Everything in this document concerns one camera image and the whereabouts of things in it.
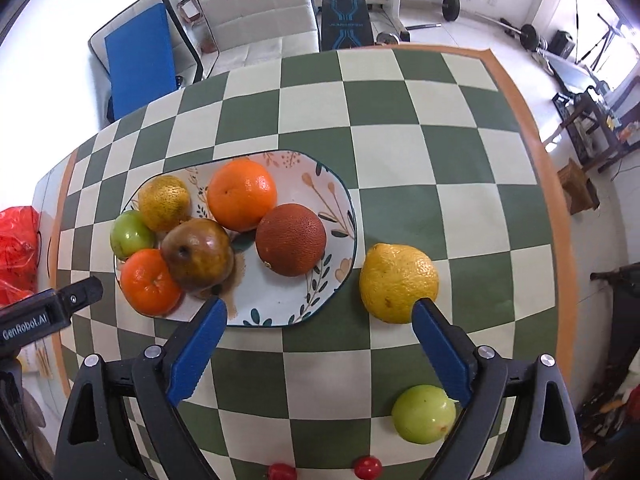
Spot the small orange tangerine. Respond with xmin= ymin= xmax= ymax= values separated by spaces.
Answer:
xmin=119 ymin=248 xmax=182 ymax=316

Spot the dark wooden side table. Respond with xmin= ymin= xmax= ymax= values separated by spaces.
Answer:
xmin=544 ymin=78 xmax=639 ymax=174

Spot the small wooden stool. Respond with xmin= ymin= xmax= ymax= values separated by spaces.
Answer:
xmin=558 ymin=159 xmax=600 ymax=214

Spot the white padded chair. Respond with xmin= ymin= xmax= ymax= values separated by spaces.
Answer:
xmin=198 ymin=0 xmax=320 ymax=75

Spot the black blue weight bench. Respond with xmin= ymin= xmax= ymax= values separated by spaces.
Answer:
xmin=321 ymin=0 xmax=374 ymax=51

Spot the brown pear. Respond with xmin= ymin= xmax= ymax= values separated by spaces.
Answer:
xmin=160 ymin=218 xmax=234 ymax=292

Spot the green apple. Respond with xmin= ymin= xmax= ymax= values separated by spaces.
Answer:
xmin=110 ymin=210 xmax=156 ymax=261
xmin=392 ymin=385 xmax=457 ymax=445

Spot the red plastic bag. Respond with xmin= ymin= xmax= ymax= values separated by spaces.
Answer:
xmin=0 ymin=206 xmax=39 ymax=308

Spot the red cherry tomato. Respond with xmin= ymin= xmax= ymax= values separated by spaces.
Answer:
xmin=267 ymin=463 xmax=297 ymax=480
xmin=352 ymin=455 xmax=383 ymax=480

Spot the large yellow lemon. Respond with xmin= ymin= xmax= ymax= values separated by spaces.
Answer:
xmin=359 ymin=243 xmax=439 ymax=324

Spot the blue cushioned chair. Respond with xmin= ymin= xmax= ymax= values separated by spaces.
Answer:
xmin=88 ymin=0 xmax=204 ymax=122

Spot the small yellow citrus fruit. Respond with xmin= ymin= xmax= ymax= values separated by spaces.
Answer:
xmin=138 ymin=174 xmax=191 ymax=233

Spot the dark red-orange orange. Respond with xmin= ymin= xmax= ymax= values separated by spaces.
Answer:
xmin=255 ymin=204 xmax=326 ymax=278

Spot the barbell on floor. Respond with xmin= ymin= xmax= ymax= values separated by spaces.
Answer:
xmin=440 ymin=0 xmax=548 ymax=52

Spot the green checkered tablecloth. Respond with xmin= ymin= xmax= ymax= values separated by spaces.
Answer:
xmin=53 ymin=48 xmax=577 ymax=479

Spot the bright orange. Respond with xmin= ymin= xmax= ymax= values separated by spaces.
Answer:
xmin=206 ymin=157 xmax=278 ymax=232

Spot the floral oval plate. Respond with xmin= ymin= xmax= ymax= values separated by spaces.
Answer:
xmin=113 ymin=148 xmax=359 ymax=328

